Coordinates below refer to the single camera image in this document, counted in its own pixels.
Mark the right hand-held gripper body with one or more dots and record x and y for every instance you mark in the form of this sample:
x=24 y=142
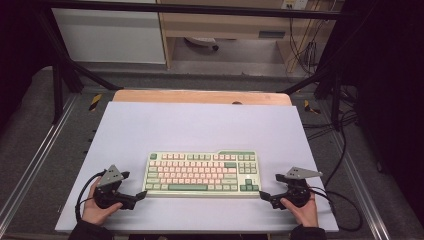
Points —
x=296 y=193

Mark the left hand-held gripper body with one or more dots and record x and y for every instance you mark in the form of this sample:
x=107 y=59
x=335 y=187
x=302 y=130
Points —
x=108 y=178

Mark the green and cream keyboard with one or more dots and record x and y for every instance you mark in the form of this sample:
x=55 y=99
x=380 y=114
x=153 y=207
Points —
x=200 y=173

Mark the person's right hand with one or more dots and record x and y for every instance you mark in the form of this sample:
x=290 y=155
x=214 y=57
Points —
x=306 y=216

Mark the person's left hand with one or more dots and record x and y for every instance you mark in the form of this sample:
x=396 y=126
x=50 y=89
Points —
x=95 y=215

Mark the yellow and black tape strip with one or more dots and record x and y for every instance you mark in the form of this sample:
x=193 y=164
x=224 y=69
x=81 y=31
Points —
x=95 y=102
x=310 y=108

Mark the wooden table board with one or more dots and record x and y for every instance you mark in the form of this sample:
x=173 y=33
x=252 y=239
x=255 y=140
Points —
x=186 y=97

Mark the dark curtain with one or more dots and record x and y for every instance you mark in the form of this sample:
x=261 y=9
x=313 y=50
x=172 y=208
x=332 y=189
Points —
x=20 y=50
x=393 y=100

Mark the white cabinet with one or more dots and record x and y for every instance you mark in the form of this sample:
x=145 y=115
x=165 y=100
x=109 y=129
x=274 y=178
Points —
x=106 y=36

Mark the office chair base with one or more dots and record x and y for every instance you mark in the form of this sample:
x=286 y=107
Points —
x=201 y=41

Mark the wooden desk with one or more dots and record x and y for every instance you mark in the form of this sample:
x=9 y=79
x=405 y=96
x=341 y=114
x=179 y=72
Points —
x=226 y=25

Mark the aluminium floor rail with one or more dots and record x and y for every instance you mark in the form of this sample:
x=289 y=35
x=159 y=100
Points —
x=361 y=186
x=36 y=156

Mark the white wall socket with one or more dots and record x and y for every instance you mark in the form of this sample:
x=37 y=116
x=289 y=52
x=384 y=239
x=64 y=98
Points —
x=295 y=4

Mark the black metal frame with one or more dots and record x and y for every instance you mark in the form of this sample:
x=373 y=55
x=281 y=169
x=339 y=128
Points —
x=200 y=9

